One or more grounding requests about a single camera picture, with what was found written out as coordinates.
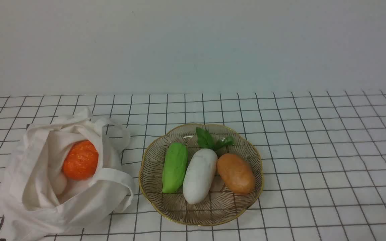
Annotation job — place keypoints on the orange toy pumpkin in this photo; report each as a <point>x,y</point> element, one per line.
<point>81,161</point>

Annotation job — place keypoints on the white cloth tote bag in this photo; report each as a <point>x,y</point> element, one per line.
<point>33,199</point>

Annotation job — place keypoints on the green toy cucumber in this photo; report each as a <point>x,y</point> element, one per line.
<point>174,167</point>

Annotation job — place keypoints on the white toy radish with leaves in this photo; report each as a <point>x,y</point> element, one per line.
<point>201,169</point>

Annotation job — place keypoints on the brown toy potato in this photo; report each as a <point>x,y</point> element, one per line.
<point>236,173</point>

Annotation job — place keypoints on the gold rimmed glass plate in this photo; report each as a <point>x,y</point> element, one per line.
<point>220,205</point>

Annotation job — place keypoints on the white checkered tablecloth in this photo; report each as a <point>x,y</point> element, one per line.
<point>323,156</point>

